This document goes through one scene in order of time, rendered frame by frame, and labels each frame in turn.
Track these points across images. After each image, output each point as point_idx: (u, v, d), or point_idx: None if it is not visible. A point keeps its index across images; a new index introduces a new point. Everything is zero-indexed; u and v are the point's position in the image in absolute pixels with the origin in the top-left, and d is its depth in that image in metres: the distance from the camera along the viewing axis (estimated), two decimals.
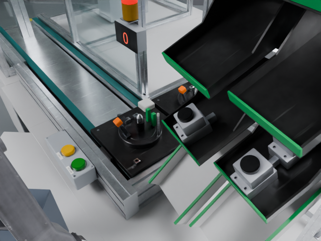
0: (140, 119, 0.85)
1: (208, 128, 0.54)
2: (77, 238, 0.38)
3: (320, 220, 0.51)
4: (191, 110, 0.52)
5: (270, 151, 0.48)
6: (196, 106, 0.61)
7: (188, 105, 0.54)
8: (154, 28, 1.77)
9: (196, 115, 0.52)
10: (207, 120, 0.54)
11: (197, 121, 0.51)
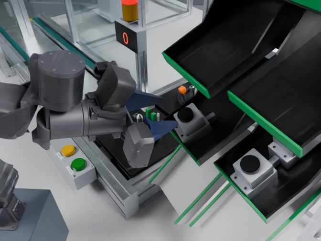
0: (140, 119, 0.85)
1: (208, 128, 0.54)
2: (12, 88, 0.42)
3: (320, 220, 0.51)
4: (191, 110, 0.52)
5: (270, 151, 0.48)
6: (196, 106, 0.61)
7: (188, 105, 0.54)
8: (154, 28, 1.77)
9: (196, 115, 0.52)
10: (207, 120, 0.54)
11: (197, 121, 0.51)
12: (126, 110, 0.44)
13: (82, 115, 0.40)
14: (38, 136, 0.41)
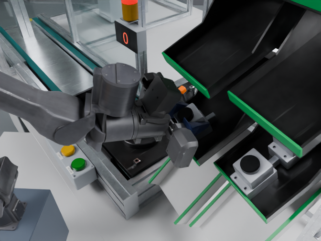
0: None
1: (208, 128, 0.54)
2: None
3: (320, 220, 0.51)
4: (191, 110, 0.52)
5: (270, 151, 0.48)
6: (196, 106, 0.61)
7: (188, 105, 0.54)
8: (154, 28, 1.77)
9: (196, 115, 0.52)
10: (207, 120, 0.54)
11: (197, 121, 0.51)
12: None
13: (133, 120, 0.45)
14: (92, 140, 0.46)
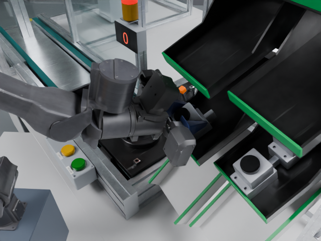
0: None
1: (207, 126, 0.54)
2: None
3: (320, 220, 0.51)
4: (187, 110, 0.51)
5: (270, 151, 0.48)
6: (196, 106, 0.61)
7: (185, 105, 0.53)
8: (154, 28, 1.77)
9: (192, 115, 0.51)
10: (205, 118, 0.54)
11: None
12: None
13: (130, 117, 0.45)
14: (89, 136, 0.45)
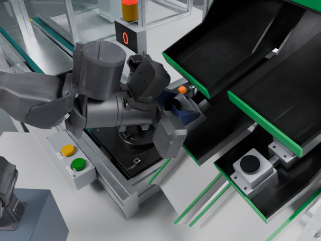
0: None
1: (200, 117, 0.51)
2: None
3: (320, 220, 0.51)
4: (178, 101, 0.49)
5: (270, 151, 0.48)
6: None
7: (176, 96, 0.51)
8: (154, 28, 1.77)
9: (183, 106, 0.49)
10: (198, 108, 0.51)
11: None
12: None
13: (117, 105, 0.42)
14: (72, 125, 0.42)
